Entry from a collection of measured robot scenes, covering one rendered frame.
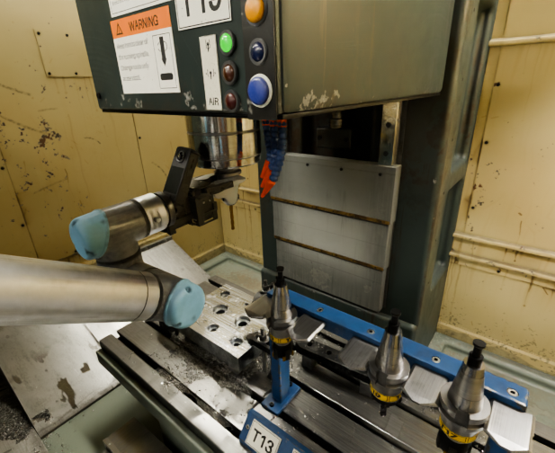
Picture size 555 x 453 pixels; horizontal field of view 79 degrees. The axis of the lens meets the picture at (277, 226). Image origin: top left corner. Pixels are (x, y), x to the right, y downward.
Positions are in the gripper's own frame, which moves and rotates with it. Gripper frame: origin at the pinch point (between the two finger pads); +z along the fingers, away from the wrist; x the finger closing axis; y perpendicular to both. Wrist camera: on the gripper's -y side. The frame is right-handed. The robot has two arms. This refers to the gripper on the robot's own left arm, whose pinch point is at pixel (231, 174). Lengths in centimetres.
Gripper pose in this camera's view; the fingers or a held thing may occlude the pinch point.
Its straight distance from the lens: 80.2
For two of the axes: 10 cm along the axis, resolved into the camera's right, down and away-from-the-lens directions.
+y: 0.5, 9.1, 4.1
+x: 7.8, 2.2, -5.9
